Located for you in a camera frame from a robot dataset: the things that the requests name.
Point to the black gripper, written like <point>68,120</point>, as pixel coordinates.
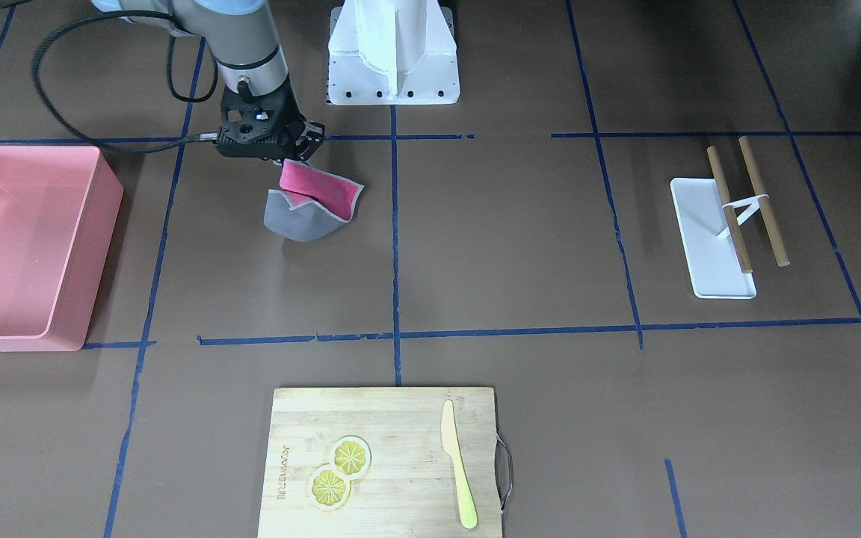
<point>293,116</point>

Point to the grey and pink cloth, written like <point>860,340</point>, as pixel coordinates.
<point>309,203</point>

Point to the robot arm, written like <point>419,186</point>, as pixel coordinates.
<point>241,35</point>

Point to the pink plastic bin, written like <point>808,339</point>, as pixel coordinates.
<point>58,210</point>

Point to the lemon slice near board edge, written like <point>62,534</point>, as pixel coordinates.
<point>350,457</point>

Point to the yellow plastic knife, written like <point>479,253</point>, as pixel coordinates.
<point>450,443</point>

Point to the lemon slice beside knife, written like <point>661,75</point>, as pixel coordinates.
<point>328,490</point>

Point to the bamboo cutting board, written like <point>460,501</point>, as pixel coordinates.
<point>409,489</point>

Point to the white towel rack with dowels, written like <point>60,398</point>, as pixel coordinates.
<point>710,223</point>

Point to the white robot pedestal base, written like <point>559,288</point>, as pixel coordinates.
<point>392,53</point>

